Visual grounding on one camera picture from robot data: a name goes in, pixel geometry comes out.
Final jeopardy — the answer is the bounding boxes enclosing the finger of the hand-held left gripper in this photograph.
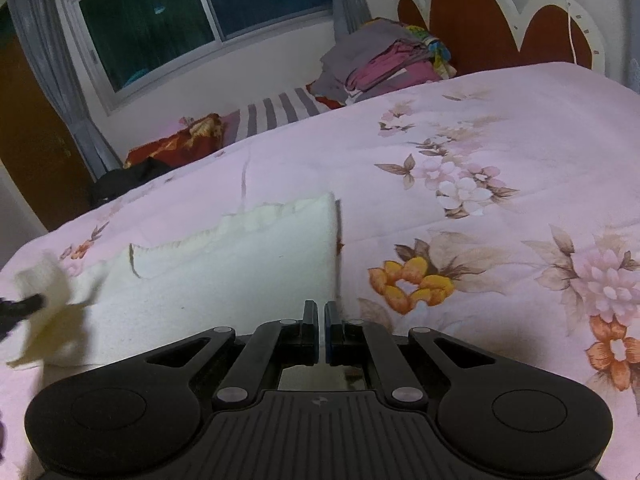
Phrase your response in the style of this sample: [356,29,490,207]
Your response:
[0,293,46,342]

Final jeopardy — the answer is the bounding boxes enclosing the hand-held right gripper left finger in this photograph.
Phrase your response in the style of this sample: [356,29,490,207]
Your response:
[145,300,319,409]

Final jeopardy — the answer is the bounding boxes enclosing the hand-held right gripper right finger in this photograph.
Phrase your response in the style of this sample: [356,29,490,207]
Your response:
[325,301,496,409]

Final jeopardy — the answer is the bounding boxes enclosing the cream knit garment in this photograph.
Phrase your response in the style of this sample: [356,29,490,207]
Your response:
[6,191,346,369]

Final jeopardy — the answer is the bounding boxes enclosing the grey folded clothes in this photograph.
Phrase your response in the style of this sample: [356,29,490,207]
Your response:
[319,17,432,102]

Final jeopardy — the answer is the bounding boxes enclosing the brown wooden door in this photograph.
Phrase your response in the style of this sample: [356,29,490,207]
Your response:
[0,35,97,234]

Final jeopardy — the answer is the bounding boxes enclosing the grey striped pillow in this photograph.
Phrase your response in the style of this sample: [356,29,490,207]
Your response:
[235,87,334,141]

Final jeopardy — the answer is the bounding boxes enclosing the red floral pillow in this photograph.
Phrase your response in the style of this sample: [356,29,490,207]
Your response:
[123,112,227,169]

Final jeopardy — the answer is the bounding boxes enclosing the pink floral blanket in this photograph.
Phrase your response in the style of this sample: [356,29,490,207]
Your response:
[0,60,640,480]

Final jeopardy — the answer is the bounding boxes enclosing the grey curtain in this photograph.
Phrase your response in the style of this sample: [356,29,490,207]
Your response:
[307,0,374,44]
[4,0,126,182]

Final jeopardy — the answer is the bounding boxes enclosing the multicolour cloth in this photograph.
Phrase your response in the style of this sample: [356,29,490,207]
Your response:
[405,24,459,79]

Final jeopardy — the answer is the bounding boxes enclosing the white framed window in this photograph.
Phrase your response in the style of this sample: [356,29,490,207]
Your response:
[50,0,342,112]

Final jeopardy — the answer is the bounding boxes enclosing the white and red headboard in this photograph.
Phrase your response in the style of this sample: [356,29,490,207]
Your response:
[397,0,609,79]

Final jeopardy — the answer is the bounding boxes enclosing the white cable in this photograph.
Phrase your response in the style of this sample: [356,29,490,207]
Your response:
[556,0,582,67]

